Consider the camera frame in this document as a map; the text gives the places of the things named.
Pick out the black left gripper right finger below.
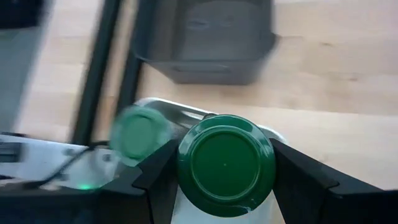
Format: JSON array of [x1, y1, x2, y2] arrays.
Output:
[[269, 138, 340, 224]]

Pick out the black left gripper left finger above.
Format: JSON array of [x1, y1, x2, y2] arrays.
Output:
[[103, 138, 181, 224]]

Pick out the green-lidded glass spice jar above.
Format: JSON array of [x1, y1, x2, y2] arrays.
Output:
[[176, 113, 277, 218], [108, 105, 174, 167]]

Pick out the white plastic bin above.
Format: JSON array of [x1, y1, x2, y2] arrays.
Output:
[[62, 96, 289, 224]]

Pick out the grey translucent plastic bin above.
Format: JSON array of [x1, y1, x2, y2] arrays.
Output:
[[132, 0, 277, 86]]

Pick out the black aluminium table frame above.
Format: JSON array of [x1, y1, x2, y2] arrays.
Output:
[[70, 0, 147, 146]]

